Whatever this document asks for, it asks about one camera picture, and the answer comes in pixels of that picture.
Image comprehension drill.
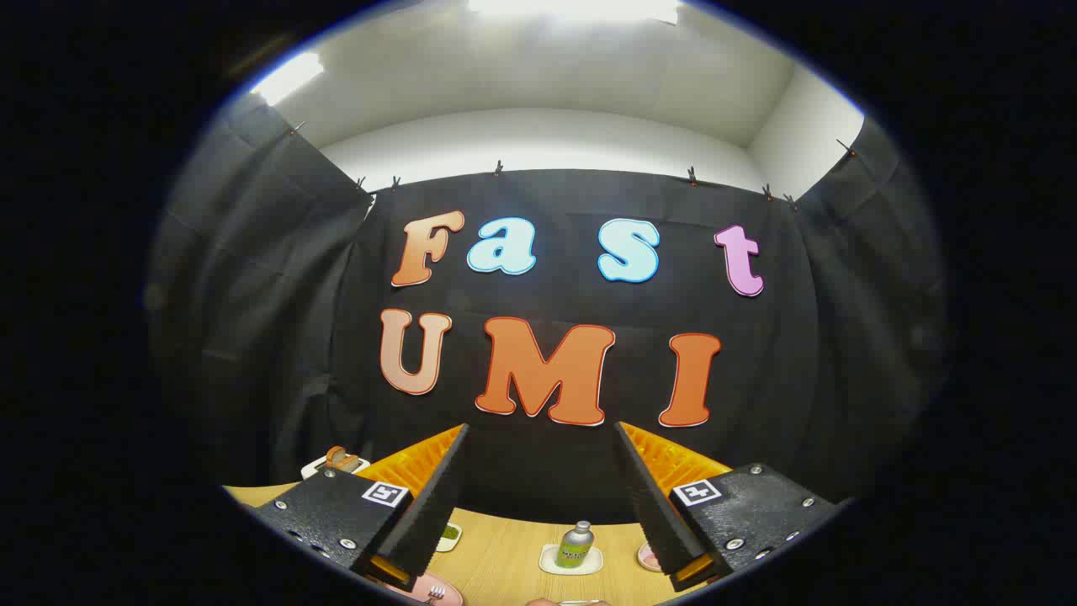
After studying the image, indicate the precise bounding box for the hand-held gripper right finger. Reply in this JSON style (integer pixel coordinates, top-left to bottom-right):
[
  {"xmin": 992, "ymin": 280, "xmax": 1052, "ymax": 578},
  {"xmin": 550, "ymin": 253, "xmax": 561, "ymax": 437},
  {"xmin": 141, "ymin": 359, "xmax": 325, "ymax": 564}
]
[{"xmin": 613, "ymin": 421, "xmax": 842, "ymax": 593}]

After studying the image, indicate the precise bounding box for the ceiling light panel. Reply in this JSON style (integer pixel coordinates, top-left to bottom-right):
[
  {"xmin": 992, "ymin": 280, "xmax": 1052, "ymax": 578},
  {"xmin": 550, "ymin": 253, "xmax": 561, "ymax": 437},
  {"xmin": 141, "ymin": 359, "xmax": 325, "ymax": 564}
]
[
  {"xmin": 251, "ymin": 52, "xmax": 325, "ymax": 106},
  {"xmin": 467, "ymin": 0, "xmax": 681, "ymax": 24}
]

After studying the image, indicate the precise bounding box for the silver bottle green label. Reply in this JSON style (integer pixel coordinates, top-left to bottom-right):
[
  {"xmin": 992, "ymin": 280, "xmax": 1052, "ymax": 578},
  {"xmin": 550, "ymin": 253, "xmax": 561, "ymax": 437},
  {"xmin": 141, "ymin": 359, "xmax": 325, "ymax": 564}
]
[{"xmin": 555, "ymin": 520, "xmax": 596, "ymax": 569}]

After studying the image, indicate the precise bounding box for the white square coaster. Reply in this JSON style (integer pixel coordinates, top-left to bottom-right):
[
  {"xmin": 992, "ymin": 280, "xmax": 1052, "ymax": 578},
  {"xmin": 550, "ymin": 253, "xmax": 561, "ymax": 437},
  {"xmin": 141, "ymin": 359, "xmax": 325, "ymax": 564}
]
[{"xmin": 538, "ymin": 544, "xmax": 604, "ymax": 577}]

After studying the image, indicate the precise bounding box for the row of small cloth clips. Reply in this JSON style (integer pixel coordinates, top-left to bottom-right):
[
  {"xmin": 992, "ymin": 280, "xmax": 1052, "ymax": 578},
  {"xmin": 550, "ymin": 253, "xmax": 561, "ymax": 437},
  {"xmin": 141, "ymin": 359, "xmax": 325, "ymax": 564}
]
[{"xmin": 290, "ymin": 122, "xmax": 855, "ymax": 207}]

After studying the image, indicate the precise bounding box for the cream white toaster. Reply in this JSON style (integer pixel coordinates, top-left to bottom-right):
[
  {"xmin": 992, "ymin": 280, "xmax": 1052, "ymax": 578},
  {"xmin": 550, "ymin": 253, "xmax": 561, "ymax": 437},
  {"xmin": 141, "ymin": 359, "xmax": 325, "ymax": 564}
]
[{"xmin": 301, "ymin": 446, "xmax": 371, "ymax": 481}]

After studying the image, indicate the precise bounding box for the pink round plate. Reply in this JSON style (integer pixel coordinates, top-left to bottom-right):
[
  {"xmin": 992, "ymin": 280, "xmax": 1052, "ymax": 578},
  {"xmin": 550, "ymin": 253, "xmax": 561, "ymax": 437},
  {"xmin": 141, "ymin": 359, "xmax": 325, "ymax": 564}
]
[{"xmin": 366, "ymin": 572, "xmax": 464, "ymax": 606}]

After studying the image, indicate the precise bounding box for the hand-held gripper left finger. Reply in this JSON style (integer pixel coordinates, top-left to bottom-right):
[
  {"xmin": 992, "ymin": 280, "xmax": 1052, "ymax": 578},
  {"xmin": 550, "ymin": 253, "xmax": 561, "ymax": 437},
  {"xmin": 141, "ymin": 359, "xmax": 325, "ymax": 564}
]
[{"xmin": 252, "ymin": 423, "xmax": 470, "ymax": 593}]

